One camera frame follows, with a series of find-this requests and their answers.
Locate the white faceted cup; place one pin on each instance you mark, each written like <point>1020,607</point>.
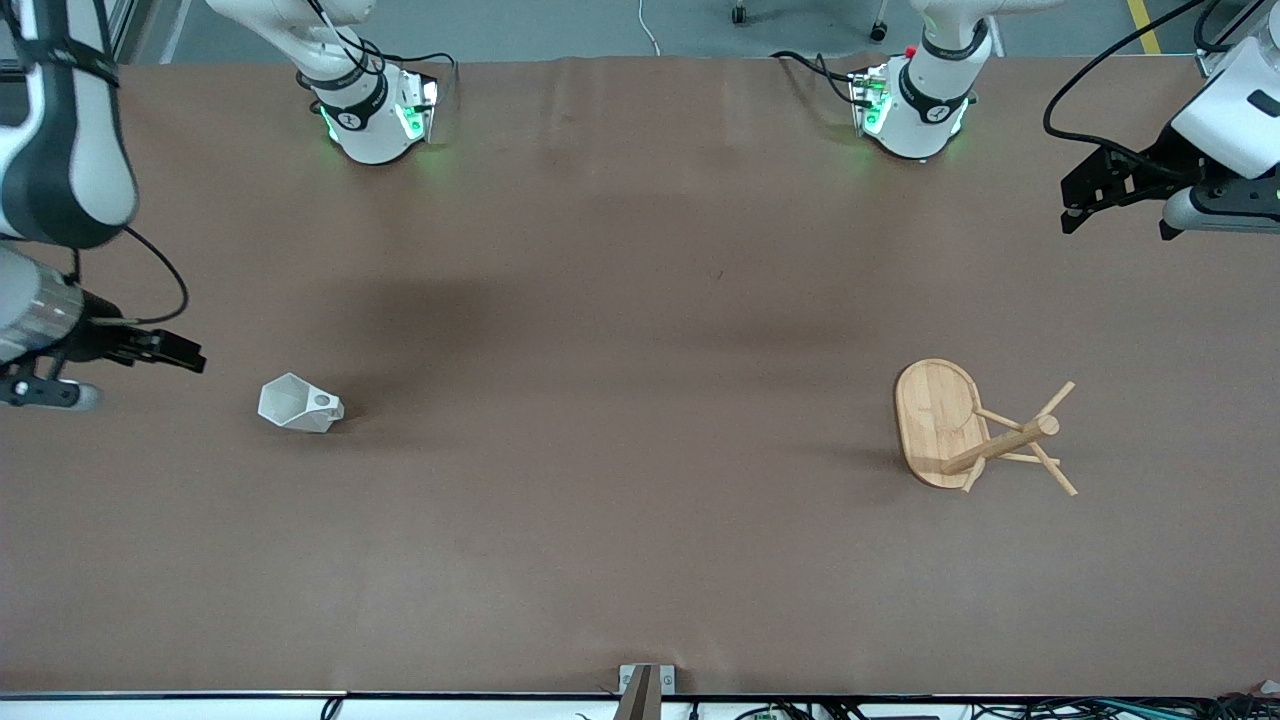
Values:
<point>290,405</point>

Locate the brown table cover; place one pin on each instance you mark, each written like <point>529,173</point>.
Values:
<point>640,500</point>

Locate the wooden cup rack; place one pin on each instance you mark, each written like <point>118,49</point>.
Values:
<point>935,420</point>

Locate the yellow floor tape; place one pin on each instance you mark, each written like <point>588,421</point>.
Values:
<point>1145,28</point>

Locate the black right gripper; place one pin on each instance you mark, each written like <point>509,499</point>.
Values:
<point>97,338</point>

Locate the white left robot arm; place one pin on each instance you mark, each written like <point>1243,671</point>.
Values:
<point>935,100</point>

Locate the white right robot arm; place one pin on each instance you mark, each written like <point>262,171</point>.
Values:
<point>70,170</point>

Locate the metal base connector box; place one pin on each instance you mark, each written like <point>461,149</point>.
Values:
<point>420,110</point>
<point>868,100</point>

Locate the aluminium frame post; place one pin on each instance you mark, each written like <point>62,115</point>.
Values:
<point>1210,66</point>
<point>120,25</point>

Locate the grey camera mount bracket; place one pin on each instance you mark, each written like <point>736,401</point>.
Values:
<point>640,695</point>

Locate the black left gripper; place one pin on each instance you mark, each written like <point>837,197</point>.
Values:
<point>1159,160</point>

